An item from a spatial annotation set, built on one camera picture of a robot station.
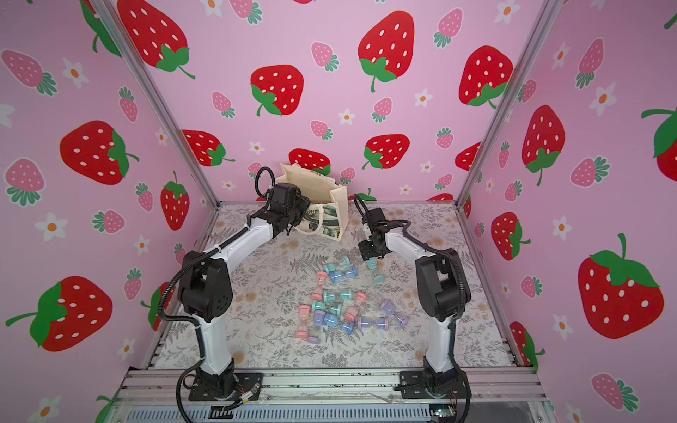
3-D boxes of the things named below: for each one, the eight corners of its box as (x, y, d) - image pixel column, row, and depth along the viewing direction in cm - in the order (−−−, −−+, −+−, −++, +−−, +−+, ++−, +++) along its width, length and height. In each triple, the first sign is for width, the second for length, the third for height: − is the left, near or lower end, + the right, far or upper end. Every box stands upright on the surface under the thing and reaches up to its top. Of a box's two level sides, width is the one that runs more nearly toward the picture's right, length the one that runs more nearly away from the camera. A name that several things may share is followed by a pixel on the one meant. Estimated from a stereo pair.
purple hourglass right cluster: (402, 331, 86) (404, 327, 83) (378, 308, 91) (379, 304, 88) (409, 324, 88) (410, 320, 85) (385, 302, 93) (386, 298, 90)
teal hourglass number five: (328, 277, 98) (328, 274, 96) (323, 269, 100) (323, 266, 98) (352, 265, 101) (352, 261, 99) (346, 257, 103) (346, 254, 101)
